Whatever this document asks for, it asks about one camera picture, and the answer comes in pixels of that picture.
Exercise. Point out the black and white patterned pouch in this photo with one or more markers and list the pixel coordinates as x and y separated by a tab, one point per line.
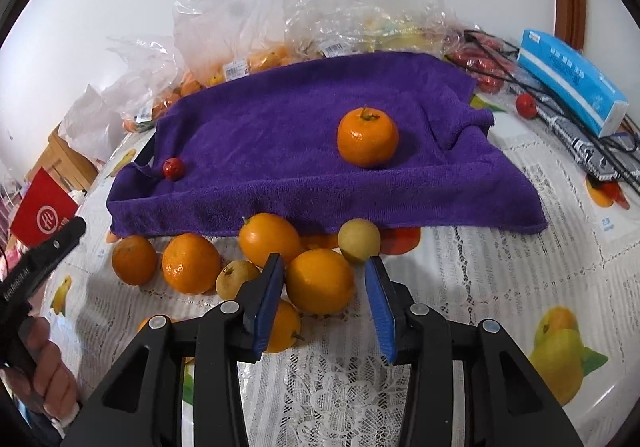
575	142

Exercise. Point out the blue tissue pack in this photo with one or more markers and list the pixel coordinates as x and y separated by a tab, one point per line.
570	77

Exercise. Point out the small clear bag with oranges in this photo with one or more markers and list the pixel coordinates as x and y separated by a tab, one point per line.
145	72

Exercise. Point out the orange with green stem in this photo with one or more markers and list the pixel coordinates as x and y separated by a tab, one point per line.
367	137

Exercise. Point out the small red fruit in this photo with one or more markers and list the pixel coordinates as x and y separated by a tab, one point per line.
173	168
526	105

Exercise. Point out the red box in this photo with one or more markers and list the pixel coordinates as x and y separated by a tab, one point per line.
42	214

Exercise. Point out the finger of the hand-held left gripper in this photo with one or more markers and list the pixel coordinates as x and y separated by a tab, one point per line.
62	238

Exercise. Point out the white plastic bag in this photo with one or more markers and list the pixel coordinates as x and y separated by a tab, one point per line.
90	122

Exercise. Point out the person's left hand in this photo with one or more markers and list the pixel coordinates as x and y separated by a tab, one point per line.
50	372

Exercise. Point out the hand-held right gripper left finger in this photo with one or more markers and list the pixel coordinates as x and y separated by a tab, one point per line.
270	299

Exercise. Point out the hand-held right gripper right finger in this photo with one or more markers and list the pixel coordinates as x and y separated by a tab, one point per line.
380	309

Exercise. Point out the purple towel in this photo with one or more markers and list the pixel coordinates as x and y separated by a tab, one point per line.
275	152

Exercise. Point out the lace pattern fruit print tablecloth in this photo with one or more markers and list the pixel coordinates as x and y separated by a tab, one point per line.
475	287

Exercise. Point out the clear bag of red fruit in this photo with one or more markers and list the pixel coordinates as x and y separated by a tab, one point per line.
475	62

